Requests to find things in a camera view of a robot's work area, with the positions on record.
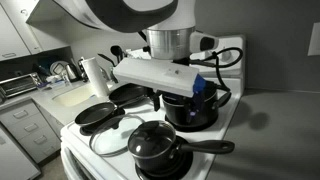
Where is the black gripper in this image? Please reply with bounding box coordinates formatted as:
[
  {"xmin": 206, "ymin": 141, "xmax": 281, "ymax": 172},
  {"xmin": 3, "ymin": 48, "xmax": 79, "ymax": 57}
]
[{"xmin": 150, "ymin": 57, "xmax": 205, "ymax": 125}]

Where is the big black pot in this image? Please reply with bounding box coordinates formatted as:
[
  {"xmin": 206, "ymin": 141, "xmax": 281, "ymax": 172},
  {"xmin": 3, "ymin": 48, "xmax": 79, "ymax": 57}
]
[{"xmin": 162, "ymin": 80, "xmax": 233, "ymax": 127}]

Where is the small glass saucepan lid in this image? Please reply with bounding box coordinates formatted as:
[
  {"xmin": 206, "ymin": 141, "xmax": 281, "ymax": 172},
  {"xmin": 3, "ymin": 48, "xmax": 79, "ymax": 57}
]
[{"xmin": 127, "ymin": 119, "xmax": 177, "ymax": 160}]

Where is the white stove knob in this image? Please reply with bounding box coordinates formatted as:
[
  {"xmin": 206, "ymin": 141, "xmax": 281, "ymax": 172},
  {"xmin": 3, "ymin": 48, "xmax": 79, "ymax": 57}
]
[{"xmin": 218, "ymin": 49, "xmax": 234, "ymax": 64}]

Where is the white electric stove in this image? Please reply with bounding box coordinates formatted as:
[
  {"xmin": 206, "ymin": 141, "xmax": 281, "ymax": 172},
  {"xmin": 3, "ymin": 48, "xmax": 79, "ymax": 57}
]
[{"xmin": 59, "ymin": 34, "xmax": 248, "ymax": 180}]

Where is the large black frying pan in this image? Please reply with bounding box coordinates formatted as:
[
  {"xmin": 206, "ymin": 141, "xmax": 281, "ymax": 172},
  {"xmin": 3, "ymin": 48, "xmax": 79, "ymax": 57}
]
[{"xmin": 108, "ymin": 83, "xmax": 149, "ymax": 105}]

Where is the dark green bottle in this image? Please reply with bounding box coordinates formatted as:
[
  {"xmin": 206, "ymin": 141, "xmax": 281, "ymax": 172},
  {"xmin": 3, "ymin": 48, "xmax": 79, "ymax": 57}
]
[{"xmin": 108, "ymin": 66, "xmax": 118, "ymax": 84}]

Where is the black ladle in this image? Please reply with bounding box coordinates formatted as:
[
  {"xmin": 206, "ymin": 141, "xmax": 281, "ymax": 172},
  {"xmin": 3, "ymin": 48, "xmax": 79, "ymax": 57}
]
[{"xmin": 110, "ymin": 44, "xmax": 125, "ymax": 64}]

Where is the small black frying pan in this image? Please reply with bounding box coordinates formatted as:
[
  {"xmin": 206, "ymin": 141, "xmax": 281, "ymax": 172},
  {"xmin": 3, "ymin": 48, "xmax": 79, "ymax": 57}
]
[{"xmin": 74, "ymin": 96, "xmax": 148, "ymax": 128}]

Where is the black spatula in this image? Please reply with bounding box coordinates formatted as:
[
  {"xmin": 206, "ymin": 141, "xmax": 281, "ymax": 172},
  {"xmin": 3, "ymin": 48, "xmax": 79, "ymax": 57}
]
[{"xmin": 97, "ymin": 53, "xmax": 116, "ymax": 68}]

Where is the white paper towel roll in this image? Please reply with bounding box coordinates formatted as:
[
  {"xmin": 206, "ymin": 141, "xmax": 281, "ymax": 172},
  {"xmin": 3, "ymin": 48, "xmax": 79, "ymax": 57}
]
[{"xmin": 80, "ymin": 56, "xmax": 111, "ymax": 98}]

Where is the steel kettle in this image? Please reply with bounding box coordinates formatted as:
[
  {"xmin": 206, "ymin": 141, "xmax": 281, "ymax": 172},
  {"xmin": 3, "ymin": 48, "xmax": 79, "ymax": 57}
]
[{"xmin": 64, "ymin": 63, "xmax": 81, "ymax": 83}]

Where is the white round plate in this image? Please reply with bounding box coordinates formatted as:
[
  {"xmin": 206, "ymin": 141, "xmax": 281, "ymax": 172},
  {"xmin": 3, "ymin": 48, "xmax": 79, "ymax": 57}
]
[{"xmin": 49, "ymin": 60, "xmax": 69, "ymax": 77}]

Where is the grey drawer cabinet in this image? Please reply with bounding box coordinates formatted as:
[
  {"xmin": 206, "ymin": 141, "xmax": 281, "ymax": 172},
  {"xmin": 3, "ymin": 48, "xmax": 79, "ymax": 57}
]
[{"xmin": 0, "ymin": 98, "xmax": 63, "ymax": 165}]

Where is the white upper cabinet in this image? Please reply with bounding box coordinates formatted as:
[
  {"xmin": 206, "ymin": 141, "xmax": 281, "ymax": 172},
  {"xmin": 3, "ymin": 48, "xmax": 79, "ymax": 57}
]
[
  {"xmin": 0, "ymin": 3, "xmax": 32, "ymax": 62},
  {"xmin": 1, "ymin": 0, "xmax": 73, "ymax": 56}
]

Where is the silver toaster oven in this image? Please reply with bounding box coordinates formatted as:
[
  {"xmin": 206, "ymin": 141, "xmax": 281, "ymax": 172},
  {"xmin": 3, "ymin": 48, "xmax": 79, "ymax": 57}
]
[{"xmin": 0, "ymin": 72, "xmax": 43, "ymax": 99}]

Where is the white appliance panel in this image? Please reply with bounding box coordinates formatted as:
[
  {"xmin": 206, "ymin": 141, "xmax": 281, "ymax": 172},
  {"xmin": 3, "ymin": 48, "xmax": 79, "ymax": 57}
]
[{"xmin": 0, "ymin": 123, "xmax": 42, "ymax": 180}]

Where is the blue camera mount bracket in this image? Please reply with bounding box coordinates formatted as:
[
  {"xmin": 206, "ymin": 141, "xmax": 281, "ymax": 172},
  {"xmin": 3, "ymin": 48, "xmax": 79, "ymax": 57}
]
[{"xmin": 192, "ymin": 73, "xmax": 207, "ymax": 96}]

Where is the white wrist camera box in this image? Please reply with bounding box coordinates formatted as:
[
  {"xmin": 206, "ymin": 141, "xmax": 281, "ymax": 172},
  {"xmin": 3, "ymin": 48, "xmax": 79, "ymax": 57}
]
[{"xmin": 112, "ymin": 57, "xmax": 200, "ymax": 99}]

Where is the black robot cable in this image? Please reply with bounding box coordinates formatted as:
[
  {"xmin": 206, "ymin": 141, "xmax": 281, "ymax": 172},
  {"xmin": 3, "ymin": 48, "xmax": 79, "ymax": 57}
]
[{"xmin": 189, "ymin": 46, "xmax": 244, "ymax": 94}]

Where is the small black saucepan long handle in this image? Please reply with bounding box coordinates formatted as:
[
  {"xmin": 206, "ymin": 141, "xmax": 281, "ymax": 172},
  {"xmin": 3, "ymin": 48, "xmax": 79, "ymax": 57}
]
[{"xmin": 127, "ymin": 120, "xmax": 236, "ymax": 174}]

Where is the grey drawer with handle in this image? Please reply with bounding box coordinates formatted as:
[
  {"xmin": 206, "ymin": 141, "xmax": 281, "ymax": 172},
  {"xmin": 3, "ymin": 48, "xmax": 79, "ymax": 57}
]
[
  {"xmin": 0, "ymin": 100, "xmax": 42, "ymax": 127},
  {"xmin": 17, "ymin": 128, "xmax": 62, "ymax": 156},
  {"xmin": 7, "ymin": 114, "xmax": 50, "ymax": 141}
]

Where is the white wall plate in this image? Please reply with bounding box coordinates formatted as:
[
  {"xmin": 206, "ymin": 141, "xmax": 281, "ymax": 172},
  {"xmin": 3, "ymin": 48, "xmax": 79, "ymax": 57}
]
[{"xmin": 307, "ymin": 22, "xmax": 320, "ymax": 57}]

